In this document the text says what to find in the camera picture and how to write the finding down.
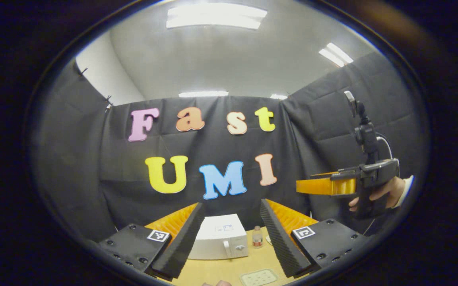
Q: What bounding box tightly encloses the long ceiling light panel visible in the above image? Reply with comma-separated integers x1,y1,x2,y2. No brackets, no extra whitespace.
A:
179,91,229,98

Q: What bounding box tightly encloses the black backdrop cloth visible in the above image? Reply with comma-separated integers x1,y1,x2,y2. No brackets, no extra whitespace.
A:
30,52,428,247

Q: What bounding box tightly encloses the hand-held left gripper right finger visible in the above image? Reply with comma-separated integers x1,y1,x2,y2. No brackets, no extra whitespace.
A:
260,199,369,278

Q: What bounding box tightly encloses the large ceiling light panel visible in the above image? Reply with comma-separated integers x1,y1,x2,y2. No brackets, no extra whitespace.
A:
166,3,268,30

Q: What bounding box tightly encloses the small clear bottle red label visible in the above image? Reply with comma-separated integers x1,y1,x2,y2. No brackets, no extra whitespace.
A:
252,226,264,249

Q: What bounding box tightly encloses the white microwave oven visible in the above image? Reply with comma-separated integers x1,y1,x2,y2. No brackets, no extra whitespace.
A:
187,214,249,261

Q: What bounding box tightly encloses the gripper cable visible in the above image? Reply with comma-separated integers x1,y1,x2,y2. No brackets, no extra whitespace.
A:
376,135,400,177

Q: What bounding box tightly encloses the small ceiling light panel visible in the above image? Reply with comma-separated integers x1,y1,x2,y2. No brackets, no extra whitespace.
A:
318,43,354,68

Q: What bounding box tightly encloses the pale green tray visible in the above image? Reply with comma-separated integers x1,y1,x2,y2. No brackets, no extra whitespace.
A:
240,269,279,286

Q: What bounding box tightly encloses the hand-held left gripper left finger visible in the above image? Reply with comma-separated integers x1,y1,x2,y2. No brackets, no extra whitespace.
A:
98,202,206,279

